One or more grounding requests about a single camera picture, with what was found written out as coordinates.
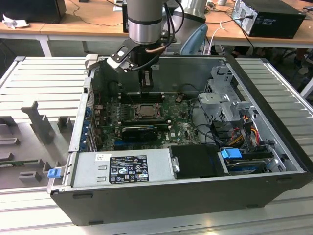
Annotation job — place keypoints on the silver topped CPU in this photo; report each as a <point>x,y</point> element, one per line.
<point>147,109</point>

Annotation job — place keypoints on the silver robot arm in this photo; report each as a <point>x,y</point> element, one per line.
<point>144,14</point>

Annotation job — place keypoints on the black RAM slot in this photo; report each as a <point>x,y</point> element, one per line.
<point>157,98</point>
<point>146,123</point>
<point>157,93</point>
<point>146,119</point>

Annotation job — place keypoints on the CPU socket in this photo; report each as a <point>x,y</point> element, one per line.
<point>161,117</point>

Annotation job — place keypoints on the round coin battery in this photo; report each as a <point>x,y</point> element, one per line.
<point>179,99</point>

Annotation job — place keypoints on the pale blue teach pendant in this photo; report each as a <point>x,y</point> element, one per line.
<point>195,39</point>

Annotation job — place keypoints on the black graphics card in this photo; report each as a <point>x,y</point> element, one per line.
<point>139,133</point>

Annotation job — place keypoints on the green motherboard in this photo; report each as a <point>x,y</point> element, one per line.
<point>181,127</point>

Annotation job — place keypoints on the wooden desk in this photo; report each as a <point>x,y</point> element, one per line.
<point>303,36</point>
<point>73,22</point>

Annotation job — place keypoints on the grey metal drive cage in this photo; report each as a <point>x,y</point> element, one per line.
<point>215,102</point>

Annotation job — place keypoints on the white cup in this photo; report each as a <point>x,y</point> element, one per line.
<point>222,2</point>

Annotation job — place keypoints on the black plastic shroud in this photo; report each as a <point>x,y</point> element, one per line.
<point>195,161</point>

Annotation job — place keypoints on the grey power supply unit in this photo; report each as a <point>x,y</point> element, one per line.
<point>85,169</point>

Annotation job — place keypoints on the black box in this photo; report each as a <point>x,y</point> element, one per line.
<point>31,9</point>

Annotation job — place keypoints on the blue disk carrier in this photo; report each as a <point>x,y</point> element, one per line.
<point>230,155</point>

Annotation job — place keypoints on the crumpled white paper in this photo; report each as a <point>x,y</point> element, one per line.
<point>14,23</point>

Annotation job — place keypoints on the grey parts rack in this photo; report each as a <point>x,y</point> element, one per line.
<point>29,137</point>

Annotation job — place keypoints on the black desktop computer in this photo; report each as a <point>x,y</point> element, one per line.
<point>276,22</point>

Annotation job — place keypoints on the black and grey PC case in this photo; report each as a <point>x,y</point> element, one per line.
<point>146,203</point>

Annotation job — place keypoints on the blue case latch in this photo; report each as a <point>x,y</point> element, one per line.
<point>53,173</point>

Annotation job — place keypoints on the hard disk drive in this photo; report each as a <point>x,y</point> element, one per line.
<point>244,169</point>

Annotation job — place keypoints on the green RAM stick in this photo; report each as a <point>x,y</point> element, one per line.
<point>14,164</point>

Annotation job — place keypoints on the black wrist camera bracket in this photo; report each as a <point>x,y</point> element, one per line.
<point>121,55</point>

